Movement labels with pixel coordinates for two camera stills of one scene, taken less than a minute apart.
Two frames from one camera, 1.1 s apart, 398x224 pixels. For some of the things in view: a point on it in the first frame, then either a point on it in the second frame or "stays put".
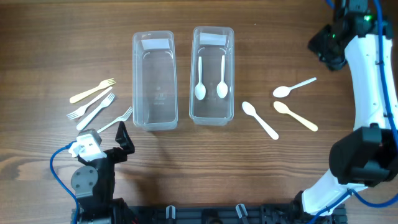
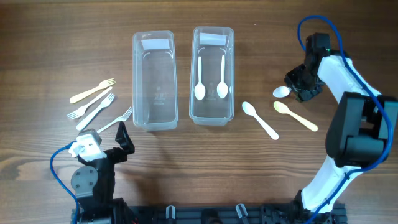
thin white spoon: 200,89 stays put
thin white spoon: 283,91 stays put
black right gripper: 314,45 -> 301,94
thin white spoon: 222,90 stays put
